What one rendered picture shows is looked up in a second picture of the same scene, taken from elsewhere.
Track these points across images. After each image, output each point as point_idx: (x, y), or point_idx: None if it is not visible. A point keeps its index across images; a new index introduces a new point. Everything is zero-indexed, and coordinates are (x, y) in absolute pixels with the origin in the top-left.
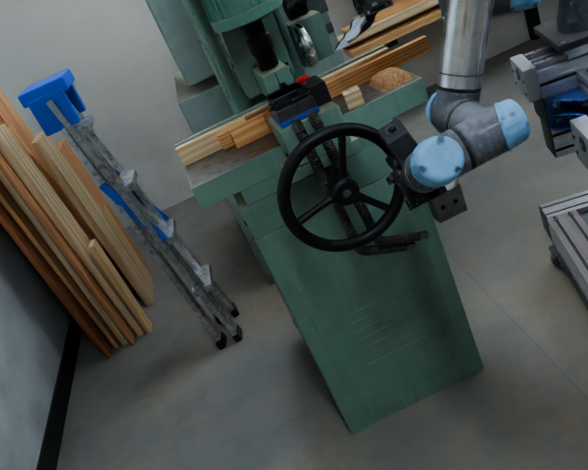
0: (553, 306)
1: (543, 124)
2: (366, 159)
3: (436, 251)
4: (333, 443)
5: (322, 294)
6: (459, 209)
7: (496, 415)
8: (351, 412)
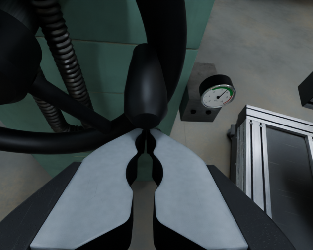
0: (211, 161)
1: None
2: (136, 6)
3: (164, 129)
4: (41, 180)
5: (37, 118)
6: (206, 119)
7: (140, 222)
8: (56, 175)
